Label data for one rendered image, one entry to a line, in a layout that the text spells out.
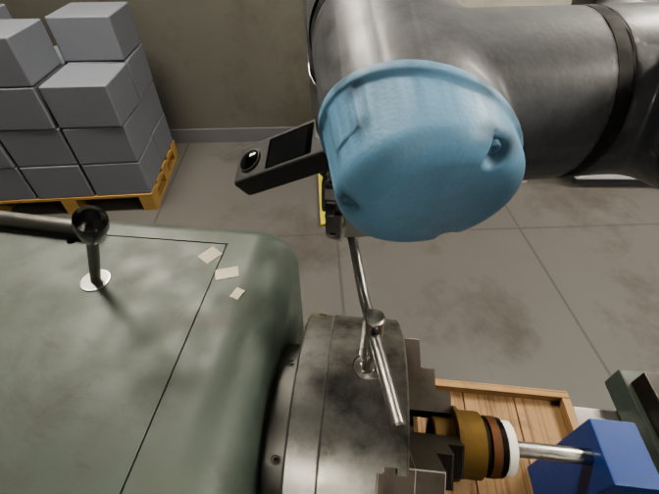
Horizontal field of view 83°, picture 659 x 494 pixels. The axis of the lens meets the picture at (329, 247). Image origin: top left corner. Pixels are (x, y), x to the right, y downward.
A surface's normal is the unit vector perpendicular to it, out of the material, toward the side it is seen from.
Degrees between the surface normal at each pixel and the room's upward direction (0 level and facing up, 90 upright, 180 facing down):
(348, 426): 18
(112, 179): 90
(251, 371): 42
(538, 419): 0
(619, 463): 0
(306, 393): 9
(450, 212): 108
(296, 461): 31
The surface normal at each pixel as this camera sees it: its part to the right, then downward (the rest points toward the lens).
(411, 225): 0.11, 0.89
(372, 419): -0.03, -0.50
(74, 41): 0.07, 0.70
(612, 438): 0.00, -0.71
